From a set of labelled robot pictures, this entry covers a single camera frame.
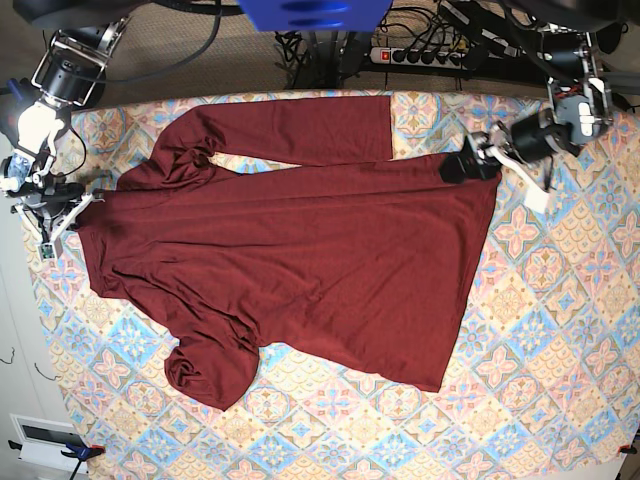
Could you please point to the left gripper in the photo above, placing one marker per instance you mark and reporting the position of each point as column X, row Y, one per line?
column 492, row 150

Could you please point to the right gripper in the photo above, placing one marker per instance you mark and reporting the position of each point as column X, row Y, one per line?
column 48, row 214

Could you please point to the dark red t-shirt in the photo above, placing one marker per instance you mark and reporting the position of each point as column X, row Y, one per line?
column 290, row 221

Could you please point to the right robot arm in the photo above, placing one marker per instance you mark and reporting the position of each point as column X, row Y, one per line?
column 68, row 74

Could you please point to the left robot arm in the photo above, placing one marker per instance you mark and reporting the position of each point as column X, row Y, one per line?
column 579, row 112

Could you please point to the clamp upper left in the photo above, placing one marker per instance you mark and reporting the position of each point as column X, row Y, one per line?
column 20, row 89

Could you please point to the patterned colourful tablecloth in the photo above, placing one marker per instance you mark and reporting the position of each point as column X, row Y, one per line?
column 544, row 377

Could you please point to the orange clamp lower right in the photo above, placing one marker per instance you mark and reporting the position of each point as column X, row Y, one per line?
column 628, row 450

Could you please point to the white power strip red switch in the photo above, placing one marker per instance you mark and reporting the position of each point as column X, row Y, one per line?
column 416, row 57

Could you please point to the white wall socket box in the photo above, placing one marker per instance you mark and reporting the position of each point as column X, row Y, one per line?
column 42, row 442

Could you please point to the blue handled clamp lower left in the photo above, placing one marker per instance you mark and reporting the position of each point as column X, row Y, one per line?
column 75, row 452

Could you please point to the blue plastic mount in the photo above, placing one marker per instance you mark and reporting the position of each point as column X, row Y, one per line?
column 315, row 15

